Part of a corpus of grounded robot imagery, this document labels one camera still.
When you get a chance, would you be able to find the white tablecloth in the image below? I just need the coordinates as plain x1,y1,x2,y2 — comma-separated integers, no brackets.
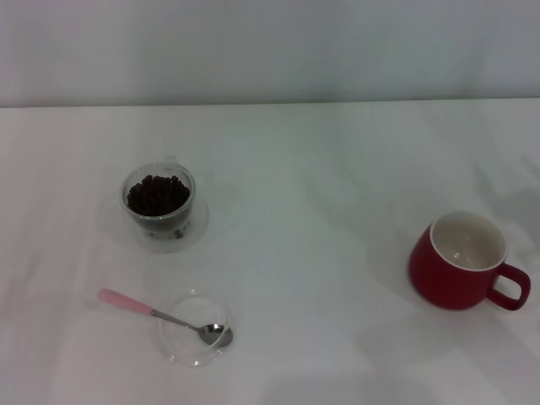
0,100,540,405

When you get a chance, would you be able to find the pile of dark coffee beans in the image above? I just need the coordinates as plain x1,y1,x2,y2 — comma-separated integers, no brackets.
126,173,192,218

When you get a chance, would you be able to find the red mug white inside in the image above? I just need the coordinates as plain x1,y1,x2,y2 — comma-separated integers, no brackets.
407,209,532,313

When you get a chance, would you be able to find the clear double-wall glass cup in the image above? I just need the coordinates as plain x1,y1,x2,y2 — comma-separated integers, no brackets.
121,154,198,240

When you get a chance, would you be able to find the pink-handled metal spoon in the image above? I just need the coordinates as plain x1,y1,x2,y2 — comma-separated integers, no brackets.
97,288,235,350

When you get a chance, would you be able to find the small clear glass dish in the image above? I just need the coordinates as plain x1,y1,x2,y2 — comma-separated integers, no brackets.
156,289,244,368

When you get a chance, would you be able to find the clear glass saucer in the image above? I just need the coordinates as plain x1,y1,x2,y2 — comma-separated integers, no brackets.
121,197,210,255

